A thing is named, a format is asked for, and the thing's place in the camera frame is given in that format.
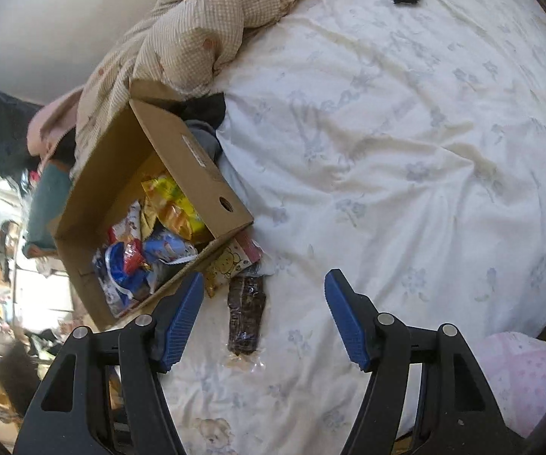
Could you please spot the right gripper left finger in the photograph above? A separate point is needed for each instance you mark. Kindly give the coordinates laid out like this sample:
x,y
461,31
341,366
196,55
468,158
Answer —
x,y
70,412

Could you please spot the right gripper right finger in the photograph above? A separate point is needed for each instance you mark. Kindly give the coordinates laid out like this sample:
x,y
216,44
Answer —
x,y
457,412

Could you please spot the dark blue snack bag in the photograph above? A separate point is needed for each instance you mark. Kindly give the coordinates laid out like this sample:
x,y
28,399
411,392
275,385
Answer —
x,y
121,291

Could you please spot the white red food packet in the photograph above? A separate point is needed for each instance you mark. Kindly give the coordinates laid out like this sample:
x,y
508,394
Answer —
x,y
127,229

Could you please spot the yellow triangular snack bag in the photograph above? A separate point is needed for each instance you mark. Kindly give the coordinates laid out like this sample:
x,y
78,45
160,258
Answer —
x,y
165,203

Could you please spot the blue Lonely God snack bag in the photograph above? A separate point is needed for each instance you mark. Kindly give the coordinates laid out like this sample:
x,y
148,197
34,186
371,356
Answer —
x,y
165,253

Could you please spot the pink patterned pillow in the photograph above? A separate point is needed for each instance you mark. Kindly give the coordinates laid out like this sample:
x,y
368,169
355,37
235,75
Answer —
x,y
515,367

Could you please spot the dark brown snack packet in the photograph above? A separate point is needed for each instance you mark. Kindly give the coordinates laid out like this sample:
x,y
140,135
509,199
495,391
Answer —
x,y
246,302

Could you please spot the brown cardboard box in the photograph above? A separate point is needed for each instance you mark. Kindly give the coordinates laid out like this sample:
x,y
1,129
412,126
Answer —
x,y
143,142

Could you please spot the yellow cartoon snack packet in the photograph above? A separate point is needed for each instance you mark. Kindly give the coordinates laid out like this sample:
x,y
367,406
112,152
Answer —
x,y
239,254

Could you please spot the pink blanket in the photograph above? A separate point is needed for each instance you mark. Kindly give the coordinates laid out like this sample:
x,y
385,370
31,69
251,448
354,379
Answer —
x,y
51,123

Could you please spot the white floral bed sheet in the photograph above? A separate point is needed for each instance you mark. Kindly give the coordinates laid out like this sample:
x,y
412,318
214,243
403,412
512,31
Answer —
x,y
403,145

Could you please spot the black plastic bag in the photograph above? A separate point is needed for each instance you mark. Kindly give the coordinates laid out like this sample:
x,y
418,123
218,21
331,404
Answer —
x,y
15,116

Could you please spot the black cloth under duvet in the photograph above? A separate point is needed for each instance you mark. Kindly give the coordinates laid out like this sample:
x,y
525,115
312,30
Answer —
x,y
203,116

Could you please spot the checkered beige duvet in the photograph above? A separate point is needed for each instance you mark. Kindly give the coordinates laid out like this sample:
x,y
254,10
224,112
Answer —
x,y
181,44

